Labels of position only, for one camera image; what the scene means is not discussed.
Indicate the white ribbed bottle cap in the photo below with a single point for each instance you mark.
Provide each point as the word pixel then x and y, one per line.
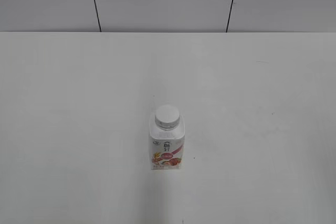
pixel 167 116

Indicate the white yili changqing yogurt bottle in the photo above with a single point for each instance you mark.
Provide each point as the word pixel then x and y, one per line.
pixel 166 146

